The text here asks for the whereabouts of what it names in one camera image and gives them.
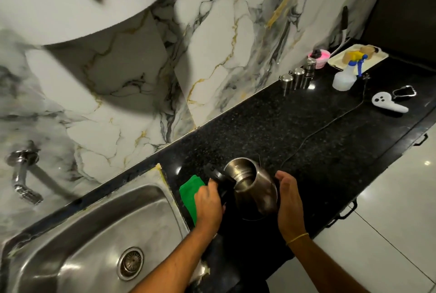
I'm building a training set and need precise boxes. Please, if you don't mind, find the person's right hand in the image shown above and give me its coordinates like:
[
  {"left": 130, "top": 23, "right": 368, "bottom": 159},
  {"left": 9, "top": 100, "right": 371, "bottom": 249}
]
[{"left": 275, "top": 170, "right": 309, "bottom": 242}]

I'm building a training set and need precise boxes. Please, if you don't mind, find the person's left hand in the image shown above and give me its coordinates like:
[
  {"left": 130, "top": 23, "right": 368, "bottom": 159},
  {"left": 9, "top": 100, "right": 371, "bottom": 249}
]
[{"left": 194, "top": 179, "right": 226, "bottom": 233}]

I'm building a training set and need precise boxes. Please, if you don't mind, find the steel electric kettle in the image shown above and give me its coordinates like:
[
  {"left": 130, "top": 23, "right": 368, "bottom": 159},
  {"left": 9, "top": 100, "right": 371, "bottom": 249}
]
[{"left": 204, "top": 157, "right": 279, "bottom": 217}]

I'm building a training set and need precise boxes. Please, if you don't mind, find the person's left forearm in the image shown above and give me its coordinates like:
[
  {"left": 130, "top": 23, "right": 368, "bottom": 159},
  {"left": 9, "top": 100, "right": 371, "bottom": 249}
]
[{"left": 131, "top": 225, "right": 219, "bottom": 293}]

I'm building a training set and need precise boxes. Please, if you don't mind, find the person's right forearm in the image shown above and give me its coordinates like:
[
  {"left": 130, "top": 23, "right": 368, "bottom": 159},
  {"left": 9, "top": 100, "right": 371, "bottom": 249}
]
[{"left": 286, "top": 234, "right": 370, "bottom": 293}]

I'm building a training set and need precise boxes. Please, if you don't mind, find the green cleaning cloth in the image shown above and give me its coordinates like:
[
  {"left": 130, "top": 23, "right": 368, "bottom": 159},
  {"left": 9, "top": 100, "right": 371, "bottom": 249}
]
[{"left": 179, "top": 175, "right": 207, "bottom": 226}]

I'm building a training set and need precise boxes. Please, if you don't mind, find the small steel canister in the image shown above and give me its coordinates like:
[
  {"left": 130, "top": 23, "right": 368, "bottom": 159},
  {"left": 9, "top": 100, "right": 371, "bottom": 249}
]
[
  {"left": 289, "top": 67, "right": 306, "bottom": 90},
  {"left": 279, "top": 74, "right": 294, "bottom": 97}
]

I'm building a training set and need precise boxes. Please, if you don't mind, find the tall steel canister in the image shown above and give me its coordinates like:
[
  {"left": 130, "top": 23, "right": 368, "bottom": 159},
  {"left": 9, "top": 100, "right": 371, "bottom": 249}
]
[{"left": 303, "top": 57, "right": 317, "bottom": 89}]

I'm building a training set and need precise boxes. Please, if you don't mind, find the steel sink drain strainer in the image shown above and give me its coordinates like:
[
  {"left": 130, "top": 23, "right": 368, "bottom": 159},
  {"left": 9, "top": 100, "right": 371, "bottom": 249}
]
[{"left": 116, "top": 246, "right": 145, "bottom": 282}]

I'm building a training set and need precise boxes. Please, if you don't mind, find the clear spray bottle blue trigger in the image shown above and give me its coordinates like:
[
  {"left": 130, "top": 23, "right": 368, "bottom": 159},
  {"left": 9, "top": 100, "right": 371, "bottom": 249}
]
[{"left": 332, "top": 51, "right": 369, "bottom": 92}]

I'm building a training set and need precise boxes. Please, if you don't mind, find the pink tub with black lid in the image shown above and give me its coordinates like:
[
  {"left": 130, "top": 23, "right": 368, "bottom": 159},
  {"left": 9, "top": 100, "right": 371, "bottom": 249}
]
[{"left": 307, "top": 49, "right": 331, "bottom": 69}]

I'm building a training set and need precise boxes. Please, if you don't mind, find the white handheld controller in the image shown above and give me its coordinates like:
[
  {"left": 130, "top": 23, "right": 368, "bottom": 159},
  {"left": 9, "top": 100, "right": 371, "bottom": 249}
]
[{"left": 371, "top": 91, "right": 409, "bottom": 114}]

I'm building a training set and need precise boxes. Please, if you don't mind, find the yellow sponge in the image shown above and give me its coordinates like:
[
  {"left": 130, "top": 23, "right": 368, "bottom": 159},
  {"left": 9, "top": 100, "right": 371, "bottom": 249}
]
[{"left": 342, "top": 50, "right": 362, "bottom": 65}]

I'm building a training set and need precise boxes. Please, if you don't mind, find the stainless steel sink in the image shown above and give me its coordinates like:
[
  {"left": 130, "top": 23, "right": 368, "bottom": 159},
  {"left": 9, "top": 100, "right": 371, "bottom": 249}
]
[{"left": 0, "top": 166, "right": 206, "bottom": 293}]

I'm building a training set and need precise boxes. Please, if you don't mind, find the white rectangular tray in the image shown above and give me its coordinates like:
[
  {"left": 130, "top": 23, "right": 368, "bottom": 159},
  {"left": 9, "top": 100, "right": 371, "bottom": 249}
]
[{"left": 327, "top": 44, "right": 389, "bottom": 76}]

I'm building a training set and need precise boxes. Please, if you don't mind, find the white overhead cabinet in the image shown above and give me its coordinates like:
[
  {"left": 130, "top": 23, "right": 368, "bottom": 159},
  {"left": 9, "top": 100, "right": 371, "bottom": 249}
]
[{"left": 0, "top": 0, "right": 166, "bottom": 46}]

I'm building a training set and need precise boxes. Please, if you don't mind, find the yellow thread bracelet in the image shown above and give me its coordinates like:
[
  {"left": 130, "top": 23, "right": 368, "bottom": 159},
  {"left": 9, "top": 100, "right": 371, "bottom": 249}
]
[{"left": 285, "top": 232, "right": 310, "bottom": 246}]

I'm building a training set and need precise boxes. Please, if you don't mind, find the black power cable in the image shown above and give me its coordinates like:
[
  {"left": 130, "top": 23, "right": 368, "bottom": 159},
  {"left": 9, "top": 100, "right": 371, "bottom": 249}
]
[{"left": 279, "top": 72, "right": 372, "bottom": 169}]

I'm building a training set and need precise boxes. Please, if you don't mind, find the black controller ring strap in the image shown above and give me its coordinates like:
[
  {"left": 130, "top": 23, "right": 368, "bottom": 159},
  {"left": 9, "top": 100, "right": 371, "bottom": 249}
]
[{"left": 392, "top": 85, "right": 417, "bottom": 101}]

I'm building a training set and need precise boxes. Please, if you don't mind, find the black handled kitchen utensil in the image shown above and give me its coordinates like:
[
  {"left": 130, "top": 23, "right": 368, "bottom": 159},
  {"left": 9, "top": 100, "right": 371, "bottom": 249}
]
[{"left": 329, "top": 5, "right": 350, "bottom": 57}]

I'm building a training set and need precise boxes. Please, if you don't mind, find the chrome wall tap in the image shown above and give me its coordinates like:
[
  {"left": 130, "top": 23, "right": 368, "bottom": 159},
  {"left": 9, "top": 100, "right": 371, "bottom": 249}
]
[{"left": 5, "top": 149, "right": 44, "bottom": 206}]

